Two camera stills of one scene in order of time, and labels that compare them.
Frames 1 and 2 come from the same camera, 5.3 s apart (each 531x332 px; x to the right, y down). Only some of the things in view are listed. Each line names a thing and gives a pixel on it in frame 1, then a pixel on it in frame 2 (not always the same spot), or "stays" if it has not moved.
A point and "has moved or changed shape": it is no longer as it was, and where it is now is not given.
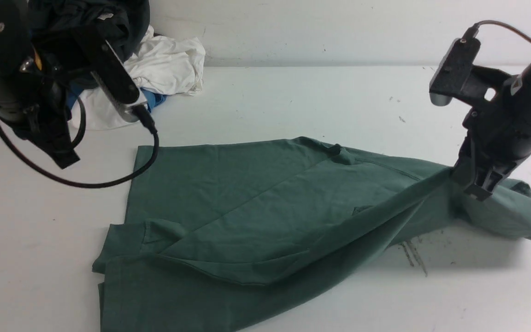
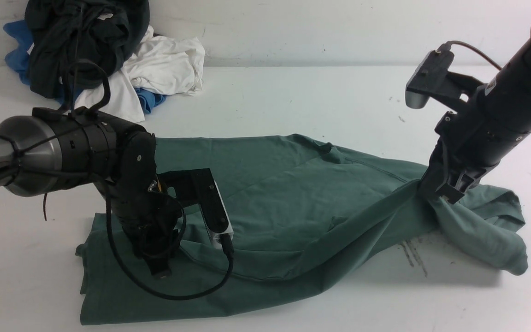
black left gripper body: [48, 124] to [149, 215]
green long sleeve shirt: [220, 234] has moved or changed shape
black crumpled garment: [54, 24] stays
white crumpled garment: [162, 64] stays
